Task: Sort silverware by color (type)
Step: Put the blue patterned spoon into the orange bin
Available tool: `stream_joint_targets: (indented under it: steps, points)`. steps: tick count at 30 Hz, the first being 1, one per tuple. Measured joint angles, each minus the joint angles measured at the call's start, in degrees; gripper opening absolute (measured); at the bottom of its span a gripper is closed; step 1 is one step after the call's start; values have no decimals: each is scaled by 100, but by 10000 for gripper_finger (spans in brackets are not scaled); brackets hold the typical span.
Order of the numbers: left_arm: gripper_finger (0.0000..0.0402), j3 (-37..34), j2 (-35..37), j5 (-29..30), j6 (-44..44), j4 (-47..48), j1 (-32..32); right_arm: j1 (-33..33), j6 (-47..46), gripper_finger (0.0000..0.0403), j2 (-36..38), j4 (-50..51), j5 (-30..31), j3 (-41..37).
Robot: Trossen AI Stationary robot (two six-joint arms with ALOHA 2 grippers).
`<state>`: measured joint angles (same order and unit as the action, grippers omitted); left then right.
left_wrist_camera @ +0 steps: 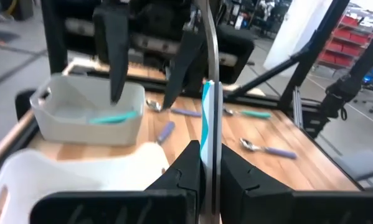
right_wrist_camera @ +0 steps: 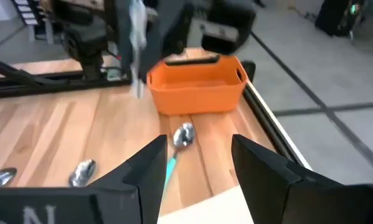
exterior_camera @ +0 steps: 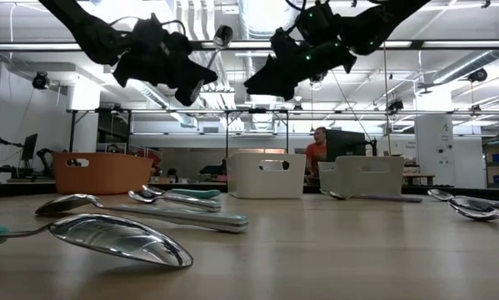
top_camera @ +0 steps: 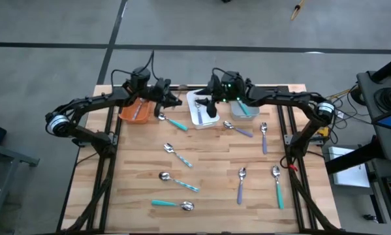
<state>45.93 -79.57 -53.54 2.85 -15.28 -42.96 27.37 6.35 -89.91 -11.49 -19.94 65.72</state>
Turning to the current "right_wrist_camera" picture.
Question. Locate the orange plastic bin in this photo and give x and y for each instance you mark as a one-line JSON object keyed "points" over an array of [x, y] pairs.
{"points": [[198, 99]]}

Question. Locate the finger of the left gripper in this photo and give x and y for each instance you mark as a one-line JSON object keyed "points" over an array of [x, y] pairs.
{"points": [[125, 34], [164, 28]]}

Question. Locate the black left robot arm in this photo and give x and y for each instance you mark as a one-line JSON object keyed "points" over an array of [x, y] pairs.
{"points": [[83, 43]]}

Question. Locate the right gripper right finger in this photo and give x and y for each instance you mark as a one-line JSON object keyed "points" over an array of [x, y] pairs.
{"points": [[261, 186]]}

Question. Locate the white plastic bin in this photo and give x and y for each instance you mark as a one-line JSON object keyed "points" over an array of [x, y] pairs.
{"points": [[205, 208]]}

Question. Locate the black case with green light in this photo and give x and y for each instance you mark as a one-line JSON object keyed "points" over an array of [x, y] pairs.
{"points": [[338, 15]]}

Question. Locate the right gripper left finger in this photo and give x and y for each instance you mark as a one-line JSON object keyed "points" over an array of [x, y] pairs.
{"points": [[149, 174]]}

